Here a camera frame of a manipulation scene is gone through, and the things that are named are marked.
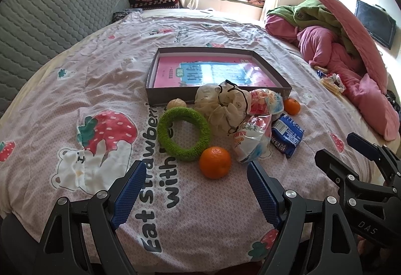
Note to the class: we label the grey quilted headboard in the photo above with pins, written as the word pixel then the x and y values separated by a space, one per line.
pixel 35 31

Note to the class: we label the red blue snack bag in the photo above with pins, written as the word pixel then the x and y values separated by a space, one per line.
pixel 265 102

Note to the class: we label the blue snack packet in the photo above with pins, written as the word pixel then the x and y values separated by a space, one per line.
pixel 286 135

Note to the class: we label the small orange mandarin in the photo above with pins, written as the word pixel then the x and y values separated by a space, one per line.
pixel 291 106

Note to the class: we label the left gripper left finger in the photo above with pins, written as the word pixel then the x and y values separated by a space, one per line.
pixel 80 237

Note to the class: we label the dark cloth by headboard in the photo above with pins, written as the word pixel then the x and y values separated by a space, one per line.
pixel 119 15

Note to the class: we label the large orange mandarin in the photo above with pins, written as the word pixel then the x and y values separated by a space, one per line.
pixel 215 162

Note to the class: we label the person's right hand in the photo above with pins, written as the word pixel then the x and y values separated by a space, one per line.
pixel 360 244

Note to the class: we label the pink strawberry bedsheet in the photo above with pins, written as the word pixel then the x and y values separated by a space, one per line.
pixel 83 125

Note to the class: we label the black wall television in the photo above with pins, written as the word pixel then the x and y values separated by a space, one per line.
pixel 380 25

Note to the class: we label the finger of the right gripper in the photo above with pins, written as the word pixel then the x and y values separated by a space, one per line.
pixel 338 168
pixel 366 144

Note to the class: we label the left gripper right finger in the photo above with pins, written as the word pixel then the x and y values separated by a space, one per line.
pixel 313 237

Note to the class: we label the beige organza scrunchie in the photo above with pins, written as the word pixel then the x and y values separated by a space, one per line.
pixel 225 106

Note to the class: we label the red white snack bag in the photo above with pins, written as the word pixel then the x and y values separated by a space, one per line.
pixel 252 139

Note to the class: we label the grey shallow cardboard box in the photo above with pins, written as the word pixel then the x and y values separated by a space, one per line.
pixel 178 72

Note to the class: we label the wrapped biscuit snacks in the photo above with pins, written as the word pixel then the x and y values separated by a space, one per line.
pixel 330 81

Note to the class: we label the pink quilt pile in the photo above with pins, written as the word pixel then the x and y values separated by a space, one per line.
pixel 320 47

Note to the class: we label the tan walnut ball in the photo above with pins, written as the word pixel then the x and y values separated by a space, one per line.
pixel 176 103

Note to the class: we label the green blanket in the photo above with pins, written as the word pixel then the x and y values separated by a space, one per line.
pixel 314 13

